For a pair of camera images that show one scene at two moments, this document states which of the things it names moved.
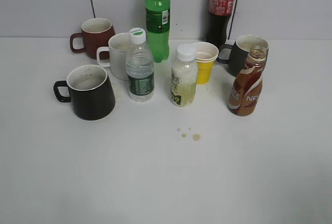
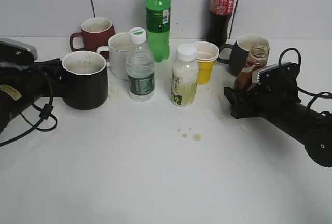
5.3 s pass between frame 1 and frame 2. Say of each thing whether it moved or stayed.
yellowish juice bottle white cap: stayed
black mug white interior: moved
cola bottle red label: stayed
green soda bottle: stayed
